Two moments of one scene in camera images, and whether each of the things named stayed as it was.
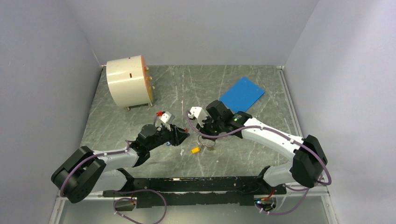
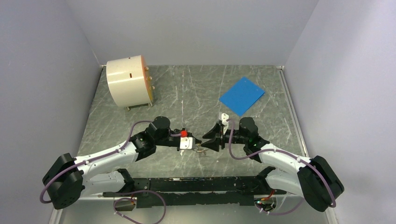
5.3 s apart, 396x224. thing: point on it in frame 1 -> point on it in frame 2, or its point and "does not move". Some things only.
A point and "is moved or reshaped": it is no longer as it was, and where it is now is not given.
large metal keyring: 206,145 is moved or reshaped
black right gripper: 204,129 -> 216,132
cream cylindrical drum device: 129,81 does not move
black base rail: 199,191 does not move
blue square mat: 242,96 does not move
